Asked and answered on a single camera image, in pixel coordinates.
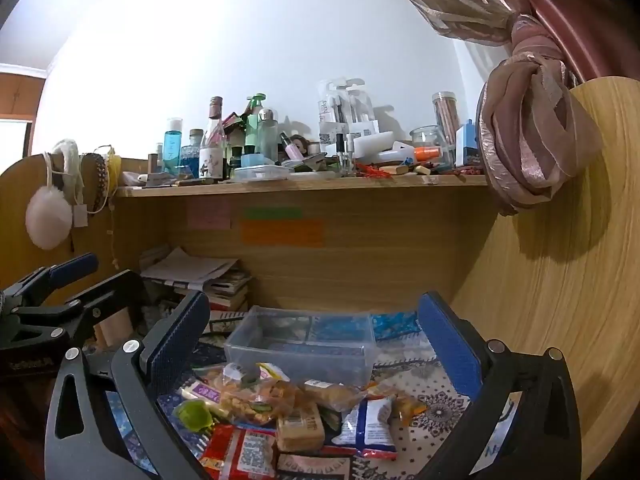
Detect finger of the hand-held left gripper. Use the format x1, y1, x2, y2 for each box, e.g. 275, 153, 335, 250
12, 269, 149, 352
2, 253, 99, 306

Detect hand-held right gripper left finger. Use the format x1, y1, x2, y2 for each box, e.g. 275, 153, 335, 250
44, 290, 216, 480

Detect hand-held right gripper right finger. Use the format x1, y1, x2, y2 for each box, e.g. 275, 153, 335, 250
415, 291, 583, 480

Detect purple white packet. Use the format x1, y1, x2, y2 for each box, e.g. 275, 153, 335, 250
177, 380, 226, 416

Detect small orange snack packet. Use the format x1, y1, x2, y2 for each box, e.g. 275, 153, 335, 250
390, 392, 428, 426

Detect green jelly cup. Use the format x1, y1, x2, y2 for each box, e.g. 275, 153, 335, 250
177, 399, 213, 431

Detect clear bag of crackers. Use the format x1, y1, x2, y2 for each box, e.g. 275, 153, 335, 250
202, 362, 301, 423

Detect clear plastic bin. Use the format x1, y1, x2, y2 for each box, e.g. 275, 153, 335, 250
223, 305, 377, 386

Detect tan bar packet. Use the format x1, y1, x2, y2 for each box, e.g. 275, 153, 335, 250
276, 402, 326, 453

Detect light wooden block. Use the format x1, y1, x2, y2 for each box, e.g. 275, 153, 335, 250
95, 307, 134, 348

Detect blue foil packet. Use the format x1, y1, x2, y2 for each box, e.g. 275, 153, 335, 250
372, 312, 423, 343

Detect white fluffy pompom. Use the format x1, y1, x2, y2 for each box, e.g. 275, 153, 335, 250
25, 185, 74, 251

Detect stack of books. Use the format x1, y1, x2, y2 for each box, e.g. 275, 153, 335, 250
140, 245, 253, 313

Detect white papers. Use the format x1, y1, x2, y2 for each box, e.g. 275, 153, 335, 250
141, 249, 241, 286

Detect brown beaded band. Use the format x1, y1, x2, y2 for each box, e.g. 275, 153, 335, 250
80, 152, 109, 213

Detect white blue snack packet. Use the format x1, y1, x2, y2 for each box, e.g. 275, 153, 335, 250
332, 396, 398, 461

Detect white fluffy headband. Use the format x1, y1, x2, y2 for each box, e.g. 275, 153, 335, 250
44, 139, 86, 206

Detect clear biscuit bag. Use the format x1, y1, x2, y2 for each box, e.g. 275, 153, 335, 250
300, 380, 368, 411

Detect red snack packet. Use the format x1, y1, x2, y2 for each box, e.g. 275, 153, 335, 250
200, 425, 278, 480

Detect pink sticky note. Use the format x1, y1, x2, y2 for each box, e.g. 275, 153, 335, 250
187, 200, 232, 231

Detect orange sticky note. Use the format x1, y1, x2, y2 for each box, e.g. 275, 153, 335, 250
241, 220, 326, 247

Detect blue liquid bottle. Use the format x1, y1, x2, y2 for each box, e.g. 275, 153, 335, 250
164, 117, 183, 168

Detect green sticky note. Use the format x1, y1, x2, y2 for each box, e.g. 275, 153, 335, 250
244, 207, 303, 221

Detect glass bottle with pink label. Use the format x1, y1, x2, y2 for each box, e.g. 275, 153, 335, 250
200, 96, 226, 179

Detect flat clear plastic box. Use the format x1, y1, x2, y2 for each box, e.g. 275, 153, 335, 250
232, 164, 291, 182

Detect wooden shelf board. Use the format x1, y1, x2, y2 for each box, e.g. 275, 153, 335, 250
114, 172, 491, 198

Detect white orange tube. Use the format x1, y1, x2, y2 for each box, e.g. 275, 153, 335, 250
377, 141, 443, 163

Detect small blue box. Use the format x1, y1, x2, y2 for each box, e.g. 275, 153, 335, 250
455, 119, 481, 168

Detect round glass jar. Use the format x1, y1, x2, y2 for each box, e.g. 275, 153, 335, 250
410, 125, 448, 163

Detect small glass perfume bottle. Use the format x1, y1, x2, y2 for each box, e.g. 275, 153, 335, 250
336, 132, 351, 173

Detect white rectangular box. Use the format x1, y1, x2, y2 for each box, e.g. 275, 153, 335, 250
345, 131, 396, 158

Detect green pump bottle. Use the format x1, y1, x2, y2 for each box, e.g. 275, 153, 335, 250
245, 93, 268, 158

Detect frosted bottle with silver cap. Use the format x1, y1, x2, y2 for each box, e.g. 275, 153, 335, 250
257, 107, 279, 161

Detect tall clear jar of sticks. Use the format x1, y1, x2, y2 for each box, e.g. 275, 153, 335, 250
432, 91, 460, 161

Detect tied pink curtain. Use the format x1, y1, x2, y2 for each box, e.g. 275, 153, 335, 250
372, 0, 640, 216

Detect brush blister pack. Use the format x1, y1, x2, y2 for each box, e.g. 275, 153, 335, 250
317, 78, 381, 146

